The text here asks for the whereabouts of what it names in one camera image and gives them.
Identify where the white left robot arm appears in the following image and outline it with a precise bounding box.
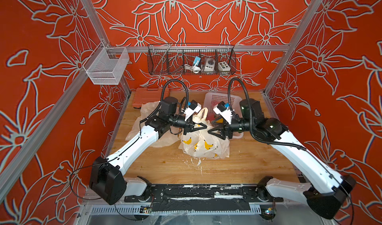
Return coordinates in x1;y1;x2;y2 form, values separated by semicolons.
89;97;206;205

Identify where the banana print plastic bag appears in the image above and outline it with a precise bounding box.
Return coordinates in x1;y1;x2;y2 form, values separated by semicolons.
179;108;230;159

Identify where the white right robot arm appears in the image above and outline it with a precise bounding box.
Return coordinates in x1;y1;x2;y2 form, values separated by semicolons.
208;99;356;220

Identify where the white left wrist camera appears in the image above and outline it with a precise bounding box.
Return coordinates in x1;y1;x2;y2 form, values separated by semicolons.
184;100;202;121

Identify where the plain translucent plastic bag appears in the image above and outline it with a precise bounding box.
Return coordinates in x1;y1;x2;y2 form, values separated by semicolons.
129;101;180;147

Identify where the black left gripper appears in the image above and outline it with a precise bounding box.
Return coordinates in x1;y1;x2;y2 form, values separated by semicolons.
169;115;208;136

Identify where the white button box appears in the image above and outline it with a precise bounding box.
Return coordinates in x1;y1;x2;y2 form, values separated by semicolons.
218;61;231;73

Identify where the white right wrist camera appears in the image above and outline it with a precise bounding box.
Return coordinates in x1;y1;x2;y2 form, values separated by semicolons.
213;101;233;124

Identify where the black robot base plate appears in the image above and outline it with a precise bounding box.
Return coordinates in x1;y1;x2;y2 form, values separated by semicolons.
123;184;284;215

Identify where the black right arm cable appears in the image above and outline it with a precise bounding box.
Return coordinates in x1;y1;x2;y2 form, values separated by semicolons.
227;78;308;151

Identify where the blue white small box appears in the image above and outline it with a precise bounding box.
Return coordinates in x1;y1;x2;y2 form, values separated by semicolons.
193;56;201;67

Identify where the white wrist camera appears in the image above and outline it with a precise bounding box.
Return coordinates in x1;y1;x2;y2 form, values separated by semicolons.
184;100;202;121
213;101;233;124

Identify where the white mesh wall basket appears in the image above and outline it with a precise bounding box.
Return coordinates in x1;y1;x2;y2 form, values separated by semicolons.
82;43;130;85

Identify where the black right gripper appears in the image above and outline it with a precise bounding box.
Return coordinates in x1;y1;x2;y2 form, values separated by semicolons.
207;115;255;141

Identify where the white round-dial device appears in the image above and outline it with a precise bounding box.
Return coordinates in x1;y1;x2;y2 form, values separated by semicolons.
203;58;215;72

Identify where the white coiled cable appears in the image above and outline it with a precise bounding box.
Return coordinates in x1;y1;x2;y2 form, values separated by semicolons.
183;63;201;74

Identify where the black wire wall basket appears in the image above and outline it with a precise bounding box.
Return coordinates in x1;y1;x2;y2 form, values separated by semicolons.
147;43;237;76

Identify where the pink perforated plastic basket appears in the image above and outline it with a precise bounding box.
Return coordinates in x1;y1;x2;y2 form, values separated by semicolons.
204;92;245;140

